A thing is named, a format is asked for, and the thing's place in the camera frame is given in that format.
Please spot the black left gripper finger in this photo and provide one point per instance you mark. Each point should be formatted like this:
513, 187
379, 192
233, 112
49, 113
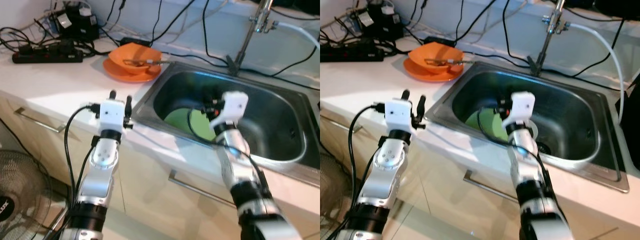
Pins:
128, 106
405, 95
421, 106
113, 95

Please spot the orange plastic plate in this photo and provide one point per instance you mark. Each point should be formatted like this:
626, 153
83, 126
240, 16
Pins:
417, 75
120, 75

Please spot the orange plastic bowl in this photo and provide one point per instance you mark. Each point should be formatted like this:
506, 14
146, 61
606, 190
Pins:
435, 52
132, 54

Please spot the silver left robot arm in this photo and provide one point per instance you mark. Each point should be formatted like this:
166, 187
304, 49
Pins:
390, 160
102, 160

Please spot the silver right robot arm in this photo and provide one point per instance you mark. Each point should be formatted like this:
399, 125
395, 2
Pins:
235, 165
525, 165

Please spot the green plastic plate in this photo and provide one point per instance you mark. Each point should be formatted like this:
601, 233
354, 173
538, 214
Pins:
177, 122
480, 125

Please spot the metal fork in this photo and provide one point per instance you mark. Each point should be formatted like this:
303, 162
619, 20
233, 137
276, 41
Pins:
457, 61
155, 62

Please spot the stainless steel sink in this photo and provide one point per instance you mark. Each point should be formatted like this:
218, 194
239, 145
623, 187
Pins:
270, 120
575, 120

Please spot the small black power brick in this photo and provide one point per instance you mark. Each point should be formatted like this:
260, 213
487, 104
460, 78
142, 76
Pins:
132, 41
437, 41

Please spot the metal faucet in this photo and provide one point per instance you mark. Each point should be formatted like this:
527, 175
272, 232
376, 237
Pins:
245, 45
546, 45

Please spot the black power strip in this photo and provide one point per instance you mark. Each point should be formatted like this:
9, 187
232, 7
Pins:
350, 54
45, 57

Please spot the black charger box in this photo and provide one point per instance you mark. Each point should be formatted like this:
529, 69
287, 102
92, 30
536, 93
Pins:
75, 27
380, 25

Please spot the metal grille floor fan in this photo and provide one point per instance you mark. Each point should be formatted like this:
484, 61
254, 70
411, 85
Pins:
327, 190
20, 200

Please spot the large black object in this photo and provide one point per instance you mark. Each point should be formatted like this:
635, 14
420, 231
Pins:
630, 105

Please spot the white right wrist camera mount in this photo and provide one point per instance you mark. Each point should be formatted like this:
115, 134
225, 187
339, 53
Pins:
522, 106
232, 107

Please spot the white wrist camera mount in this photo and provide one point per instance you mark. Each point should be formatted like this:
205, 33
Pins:
400, 114
522, 106
111, 114
232, 107

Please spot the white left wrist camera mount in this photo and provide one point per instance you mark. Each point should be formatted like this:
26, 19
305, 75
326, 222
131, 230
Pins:
400, 114
111, 114

